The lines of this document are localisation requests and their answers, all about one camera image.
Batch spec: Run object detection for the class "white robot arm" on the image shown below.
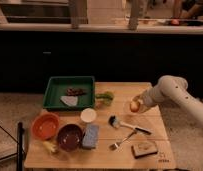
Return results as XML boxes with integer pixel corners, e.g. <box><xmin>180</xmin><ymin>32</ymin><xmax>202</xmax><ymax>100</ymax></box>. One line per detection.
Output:
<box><xmin>129</xmin><ymin>75</ymin><xmax>203</xmax><ymax>129</ymax></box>

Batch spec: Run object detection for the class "red yellow apple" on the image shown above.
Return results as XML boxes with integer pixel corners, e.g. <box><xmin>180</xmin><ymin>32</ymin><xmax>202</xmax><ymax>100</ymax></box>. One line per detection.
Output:
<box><xmin>130</xmin><ymin>101</ymin><xmax>140</xmax><ymax>112</ymax></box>

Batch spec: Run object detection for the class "brown wooden block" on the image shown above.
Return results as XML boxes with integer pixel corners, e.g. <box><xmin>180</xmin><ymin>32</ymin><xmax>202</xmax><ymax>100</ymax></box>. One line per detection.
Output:
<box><xmin>131</xmin><ymin>141</ymin><xmax>158</xmax><ymax>159</ymax></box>

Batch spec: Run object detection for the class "dark maroon bowl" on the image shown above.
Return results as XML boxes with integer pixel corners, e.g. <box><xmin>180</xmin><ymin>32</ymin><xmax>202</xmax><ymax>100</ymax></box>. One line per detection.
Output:
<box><xmin>57</xmin><ymin>124</ymin><xmax>83</xmax><ymax>152</ymax></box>

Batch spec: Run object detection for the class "person in background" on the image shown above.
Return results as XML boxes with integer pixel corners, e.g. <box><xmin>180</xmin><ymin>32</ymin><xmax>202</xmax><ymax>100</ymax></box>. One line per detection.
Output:
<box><xmin>169</xmin><ymin>0</ymin><xmax>203</xmax><ymax>26</ymax></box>

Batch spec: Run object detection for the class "orange red bowl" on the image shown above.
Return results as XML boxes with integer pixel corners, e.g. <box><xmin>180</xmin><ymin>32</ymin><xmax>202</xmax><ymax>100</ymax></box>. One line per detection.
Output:
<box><xmin>31</xmin><ymin>113</ymin><xmax>59</xmax><ymax>140</ymax></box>

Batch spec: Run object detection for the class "translucent tan gripper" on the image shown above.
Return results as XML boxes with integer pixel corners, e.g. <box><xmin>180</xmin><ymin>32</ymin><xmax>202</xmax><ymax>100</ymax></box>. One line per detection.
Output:
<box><xmin>123</xmin><ymin>95</ymin><xmax>149</xmax><ymax>114</ymax></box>

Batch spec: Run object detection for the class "silver fork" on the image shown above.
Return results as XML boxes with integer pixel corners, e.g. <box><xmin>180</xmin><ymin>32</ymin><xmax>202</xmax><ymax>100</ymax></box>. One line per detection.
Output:
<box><xmin>109</xmin><ymin>130</ymin><xmax>137</xmax><ymax>151</ymax></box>

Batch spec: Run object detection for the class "grey folded cloth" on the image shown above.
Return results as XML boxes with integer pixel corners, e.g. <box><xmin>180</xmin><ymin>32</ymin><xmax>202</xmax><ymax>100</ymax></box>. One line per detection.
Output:
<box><xmin>60</xmin><ymin>96</ymin><xmax>78</xmax><ymax>106</ymax></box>

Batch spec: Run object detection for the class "black chair frame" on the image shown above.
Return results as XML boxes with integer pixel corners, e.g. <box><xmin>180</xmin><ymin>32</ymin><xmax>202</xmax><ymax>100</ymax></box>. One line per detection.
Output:
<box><xmin>0</xmin><ymin>122</ymin><xmax>26</xmax><ymax>171</ymax></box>

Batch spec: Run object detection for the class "green plastic tray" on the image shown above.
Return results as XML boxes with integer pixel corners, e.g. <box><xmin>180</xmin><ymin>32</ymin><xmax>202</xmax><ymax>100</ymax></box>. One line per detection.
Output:
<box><xmin>43</xmin><ymin>76</ymin><xmax>95</xmax><ymax>111</ymax></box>

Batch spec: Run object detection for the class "blue sponge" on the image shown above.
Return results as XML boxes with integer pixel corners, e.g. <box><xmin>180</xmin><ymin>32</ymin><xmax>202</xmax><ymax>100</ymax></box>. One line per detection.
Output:
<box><xmin>82</xmin><ymin>124</ymin><xmax>99</xmax><ymax>149</ymax></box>

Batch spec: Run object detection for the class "black dish brush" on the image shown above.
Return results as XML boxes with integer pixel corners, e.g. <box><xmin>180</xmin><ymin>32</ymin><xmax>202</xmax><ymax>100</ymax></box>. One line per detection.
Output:
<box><xmin>108</xmin><ymin>116</ymin><xmax>152</xmax><ymax>135</ymax></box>

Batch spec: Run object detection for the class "white small cup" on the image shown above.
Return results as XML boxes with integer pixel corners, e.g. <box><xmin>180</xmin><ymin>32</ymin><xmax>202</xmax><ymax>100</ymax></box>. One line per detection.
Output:
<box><xmin>80</xmin><ymin>108</ymin><xmax>97</xmax><ymax>123</ymax></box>

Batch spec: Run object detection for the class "dark red grapes bunch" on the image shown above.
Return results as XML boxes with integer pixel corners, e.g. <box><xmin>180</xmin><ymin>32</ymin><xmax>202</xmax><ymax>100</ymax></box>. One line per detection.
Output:
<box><xmin>66</xmin><ymin>88</ymin><xmax>86</xmax><ymax>96</ymax></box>

